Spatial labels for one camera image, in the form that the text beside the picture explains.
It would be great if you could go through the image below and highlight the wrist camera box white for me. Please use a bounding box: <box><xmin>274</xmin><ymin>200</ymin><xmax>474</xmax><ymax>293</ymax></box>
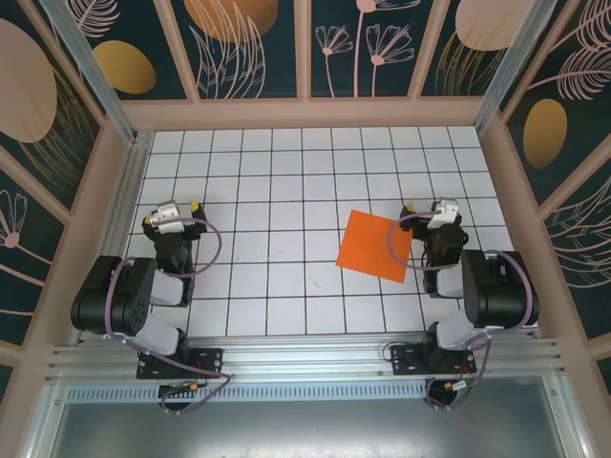
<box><xmin>426</xmin><ymin>197</ymin><xmax>461</xmax><ymax>234</ymax></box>
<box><xmin>151</xmin><ymin>200</ymin><xmax>192</xmax><ymax>236</ymax></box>

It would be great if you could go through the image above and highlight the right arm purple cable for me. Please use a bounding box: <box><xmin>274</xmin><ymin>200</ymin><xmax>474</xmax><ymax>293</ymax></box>
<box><xmin>388</xmin><ymin>213</ymin><xmax>535</xmax><ymax>412</ymax></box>

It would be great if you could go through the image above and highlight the grey metal tray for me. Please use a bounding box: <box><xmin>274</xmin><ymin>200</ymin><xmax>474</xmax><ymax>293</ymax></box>
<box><xmin>26</xmin><ymin>371</ymin><xmax>591</xmax><ymax>458</ymax></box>

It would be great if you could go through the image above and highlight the slotted grey cable duct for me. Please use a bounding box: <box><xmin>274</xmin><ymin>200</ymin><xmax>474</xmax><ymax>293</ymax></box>
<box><xmin>66</xmin><ymin>380</ymin><xmax>433</xmax><ymax>403</ymax></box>

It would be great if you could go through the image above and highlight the left base wires yellow connector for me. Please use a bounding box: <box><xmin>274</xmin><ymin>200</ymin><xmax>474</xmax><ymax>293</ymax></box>
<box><xmin>158</xmin><ymin>380</ymin><xmax>210</xmax><ymax>398</ymax></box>

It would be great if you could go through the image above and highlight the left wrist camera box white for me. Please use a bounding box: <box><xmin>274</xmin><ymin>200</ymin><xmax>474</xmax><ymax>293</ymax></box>
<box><xmin>151</xmin><ymin>200</ymin><xmax>192</xmax><ymax>236</ymax></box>

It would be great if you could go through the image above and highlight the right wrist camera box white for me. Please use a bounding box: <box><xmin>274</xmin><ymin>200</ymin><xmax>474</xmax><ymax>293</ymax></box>
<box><xmin>426</xmin><ymin>197</ymin><xmax>461</xmax><ymax>234</ymax></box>

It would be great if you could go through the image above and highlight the aluminium side rail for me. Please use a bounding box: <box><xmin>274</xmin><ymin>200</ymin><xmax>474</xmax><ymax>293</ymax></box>
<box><xmin>74</xmin><ymin>132</ymin><xmax>155</xmax><ymax>347</ymax></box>

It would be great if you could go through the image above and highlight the orange paper sheet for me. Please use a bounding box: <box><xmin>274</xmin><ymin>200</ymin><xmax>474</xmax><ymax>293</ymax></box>
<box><xmin>335</xmin><ymin>208</ymin><xmax>415</xmax><ymax>285</ymax></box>

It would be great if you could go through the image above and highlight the aluminium frame post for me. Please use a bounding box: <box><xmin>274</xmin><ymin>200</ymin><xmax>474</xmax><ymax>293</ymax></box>
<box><xmin>37</xmin><ymin>0</ymin><xmax>140</xmax><ymax>145</ymax></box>
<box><xmin>474</xmin><ymin>0</ymin><xmax>558</xmax><ymax>137</ymax></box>

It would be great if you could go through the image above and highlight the base wires yellow connector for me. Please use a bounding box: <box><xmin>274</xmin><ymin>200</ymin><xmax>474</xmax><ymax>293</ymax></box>
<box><xmin>428</xmin><ymin>364</ymin><xmax>478</xmax><ymax>397</ymax></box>
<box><xmin>158</xmin><ymin>380</ymin><xmax>210</xmax><ymax>398</ymax></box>

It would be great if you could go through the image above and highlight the right base wires yellow connector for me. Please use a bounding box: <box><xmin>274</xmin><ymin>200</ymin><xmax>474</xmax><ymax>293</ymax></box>
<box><xmin>428</xmin><ymin>364</ymin><xmax>478</xmax><ymax>397</ymax></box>

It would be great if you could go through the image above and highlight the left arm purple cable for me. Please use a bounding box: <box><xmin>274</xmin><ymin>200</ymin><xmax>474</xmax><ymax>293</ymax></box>
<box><xmin>103</xmin><ymin>218</ymin><xmax>236</xmax><ymax>416</ymax></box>

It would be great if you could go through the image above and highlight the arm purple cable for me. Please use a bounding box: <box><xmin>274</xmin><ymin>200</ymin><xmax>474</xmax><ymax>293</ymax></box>
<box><xmin>388</xmin><ymin>213</ymin><xmax>535</xmax><ymax>412</ymax></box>
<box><xmin>103</xmin><ymin>218</ymin><xmax>236</xmax><ymax>416</ymax></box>

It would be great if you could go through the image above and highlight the long aluminium base rail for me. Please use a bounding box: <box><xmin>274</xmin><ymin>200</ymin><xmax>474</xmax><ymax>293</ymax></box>
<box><xmin>45</xmin><ymin>335</ymin><xmax>570</xmax><ymax>383</ymax></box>

